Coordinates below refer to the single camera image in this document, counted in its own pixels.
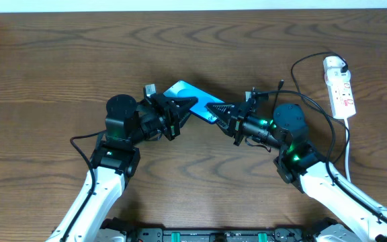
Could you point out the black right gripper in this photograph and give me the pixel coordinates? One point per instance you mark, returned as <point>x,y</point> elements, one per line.
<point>238,122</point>

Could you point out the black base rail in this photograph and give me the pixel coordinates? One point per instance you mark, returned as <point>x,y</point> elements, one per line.
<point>188,235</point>

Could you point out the white USB charger plug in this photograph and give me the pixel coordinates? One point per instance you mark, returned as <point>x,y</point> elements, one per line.
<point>335,62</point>

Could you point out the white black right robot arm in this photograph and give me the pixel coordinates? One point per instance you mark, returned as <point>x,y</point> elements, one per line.
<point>299,163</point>

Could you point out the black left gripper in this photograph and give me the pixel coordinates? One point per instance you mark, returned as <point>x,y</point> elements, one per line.
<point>170,117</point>

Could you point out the white power strip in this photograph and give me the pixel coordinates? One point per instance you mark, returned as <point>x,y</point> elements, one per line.
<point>340,93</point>

